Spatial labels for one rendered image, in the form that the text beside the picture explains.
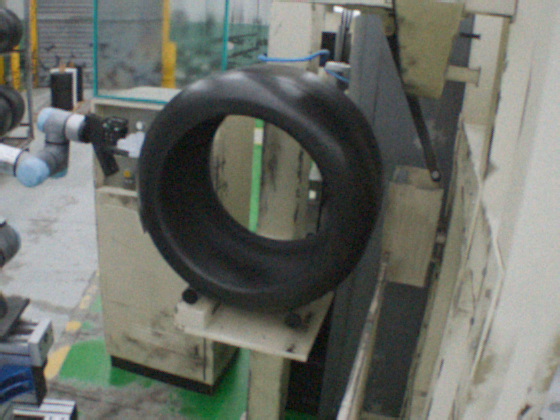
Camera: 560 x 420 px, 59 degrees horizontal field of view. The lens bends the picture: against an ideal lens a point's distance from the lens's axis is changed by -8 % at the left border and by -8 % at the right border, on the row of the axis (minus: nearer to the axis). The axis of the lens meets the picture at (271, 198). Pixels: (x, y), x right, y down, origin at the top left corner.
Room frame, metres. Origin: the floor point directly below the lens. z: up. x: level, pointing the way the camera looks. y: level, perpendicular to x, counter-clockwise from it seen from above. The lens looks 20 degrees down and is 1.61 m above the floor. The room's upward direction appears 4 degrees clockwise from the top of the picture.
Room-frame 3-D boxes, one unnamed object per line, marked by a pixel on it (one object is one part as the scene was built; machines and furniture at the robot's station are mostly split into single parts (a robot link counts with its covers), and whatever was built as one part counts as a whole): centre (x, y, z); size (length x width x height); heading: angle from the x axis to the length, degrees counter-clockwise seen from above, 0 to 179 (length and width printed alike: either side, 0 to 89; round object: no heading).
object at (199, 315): (1.36, 0.15, 0.83); 0.36 x 0.09 x 0.06; 164
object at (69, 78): (7.68, 3.24, 0.38); 1.20 x 0.80 x 0.76; 12
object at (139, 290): (2.08, 0.41, 0.63); 0.56 x 0.41 x 1.27; 74
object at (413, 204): (1.43, -0.41, 1.05); 0.20 x 0.15 x 0.30; 164
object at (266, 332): (1.32, 0.01, 0.80); 0.37 x 0.36 x 0.02; 74
